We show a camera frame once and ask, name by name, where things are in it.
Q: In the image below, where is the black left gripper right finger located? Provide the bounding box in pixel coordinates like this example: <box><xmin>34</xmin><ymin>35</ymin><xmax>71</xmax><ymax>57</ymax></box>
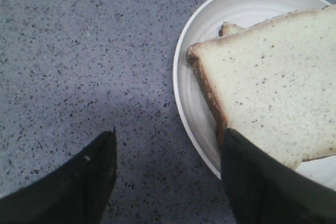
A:
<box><xmin>220</xmin><ymin>129</ymin><xmax>335</xmax><ymax>223</ymax></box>

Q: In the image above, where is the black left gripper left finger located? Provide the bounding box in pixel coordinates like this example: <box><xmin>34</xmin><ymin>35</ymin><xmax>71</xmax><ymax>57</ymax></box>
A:
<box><xmin>1</xmin><ymin>131</ymin><xmax>117</xmax><ymax>223</ymax></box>

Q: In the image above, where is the white bread slice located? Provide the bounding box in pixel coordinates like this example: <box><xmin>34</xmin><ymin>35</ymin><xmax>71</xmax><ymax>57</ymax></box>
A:
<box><xmin>187</xmin><ymin>5</ymin><xmax>335</xmax><ymax>169</ymax></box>

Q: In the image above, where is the white round plate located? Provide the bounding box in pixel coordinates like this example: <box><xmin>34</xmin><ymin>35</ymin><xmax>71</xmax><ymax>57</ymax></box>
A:
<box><xmin>173</xmin><ymin>0</ymin><xmax>328</xmax><ymax>177</ymax></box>

